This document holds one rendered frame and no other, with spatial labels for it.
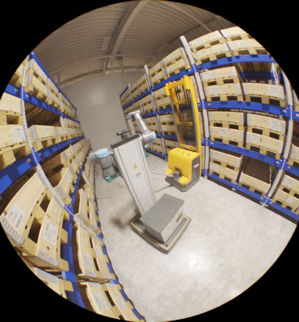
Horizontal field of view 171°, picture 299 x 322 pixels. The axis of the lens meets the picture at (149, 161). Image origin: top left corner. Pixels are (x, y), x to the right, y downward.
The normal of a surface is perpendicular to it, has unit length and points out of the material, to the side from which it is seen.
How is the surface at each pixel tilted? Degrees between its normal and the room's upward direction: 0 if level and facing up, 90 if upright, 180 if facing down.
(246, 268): 0
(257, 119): 90
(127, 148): 90
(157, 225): 0
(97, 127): 90
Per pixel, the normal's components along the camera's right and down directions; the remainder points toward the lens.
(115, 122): 0.49, 0.28
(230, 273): -0.22, -0.88
